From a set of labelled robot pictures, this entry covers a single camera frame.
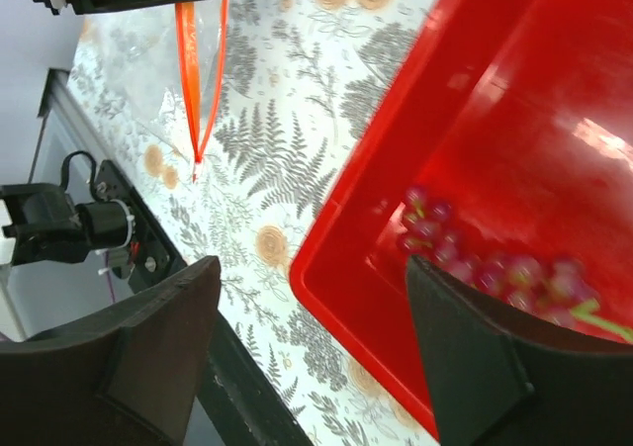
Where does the clear zip top bag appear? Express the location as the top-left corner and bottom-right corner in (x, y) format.
(86, 0), (229, 182)

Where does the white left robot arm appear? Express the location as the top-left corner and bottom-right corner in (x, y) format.
(1, 0), (205, 283)

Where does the red grape bunch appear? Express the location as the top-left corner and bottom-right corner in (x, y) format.
(397, 185), (632, 344)

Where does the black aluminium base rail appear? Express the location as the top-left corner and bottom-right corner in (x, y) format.
(43, 69), (311, 445)

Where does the floral patterned table mat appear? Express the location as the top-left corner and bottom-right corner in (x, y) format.
(69, 0), (434, 445)

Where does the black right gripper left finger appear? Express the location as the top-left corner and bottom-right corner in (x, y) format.
(1, 256), (221, 445)

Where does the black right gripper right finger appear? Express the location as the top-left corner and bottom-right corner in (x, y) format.
(406, 256), (632, 445)

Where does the red plastic tray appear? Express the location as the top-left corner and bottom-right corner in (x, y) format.
(291, 0), (632, 441)

